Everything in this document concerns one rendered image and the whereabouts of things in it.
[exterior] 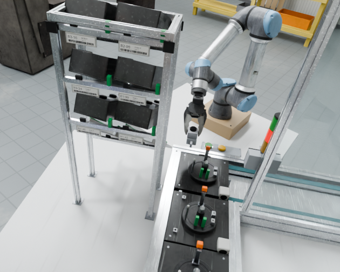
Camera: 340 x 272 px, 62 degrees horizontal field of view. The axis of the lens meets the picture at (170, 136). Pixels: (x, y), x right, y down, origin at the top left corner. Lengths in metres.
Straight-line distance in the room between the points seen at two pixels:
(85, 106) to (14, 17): 2.97
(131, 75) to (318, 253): 1.05
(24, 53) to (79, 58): 3.14
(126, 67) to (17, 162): 2.09
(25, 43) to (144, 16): 3.26
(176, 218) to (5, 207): 1.67
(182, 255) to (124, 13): 0.81
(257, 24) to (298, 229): 0.96
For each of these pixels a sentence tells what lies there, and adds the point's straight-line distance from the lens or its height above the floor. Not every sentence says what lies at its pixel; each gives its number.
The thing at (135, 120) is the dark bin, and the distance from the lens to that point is 1.00.
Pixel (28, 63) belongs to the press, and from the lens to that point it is 4.14.
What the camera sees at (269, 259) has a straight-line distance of 1.31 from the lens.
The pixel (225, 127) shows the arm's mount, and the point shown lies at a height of 0.94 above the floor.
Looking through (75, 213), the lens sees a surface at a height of 0.86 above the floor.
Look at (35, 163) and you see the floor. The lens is 2.83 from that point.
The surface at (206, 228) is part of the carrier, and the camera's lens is 1.13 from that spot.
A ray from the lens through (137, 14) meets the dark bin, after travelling 0.86.
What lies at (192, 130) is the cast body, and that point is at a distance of 1.23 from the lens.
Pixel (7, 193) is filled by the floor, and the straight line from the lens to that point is 2.65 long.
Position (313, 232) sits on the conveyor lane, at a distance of 1.40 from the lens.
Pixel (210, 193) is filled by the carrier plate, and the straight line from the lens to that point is 1.27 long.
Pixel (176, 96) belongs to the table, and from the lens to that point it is 2.08.
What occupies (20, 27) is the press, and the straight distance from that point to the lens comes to 3.96.
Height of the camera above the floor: 1.91
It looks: 38 degrees down
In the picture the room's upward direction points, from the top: 8 degrees clockwise
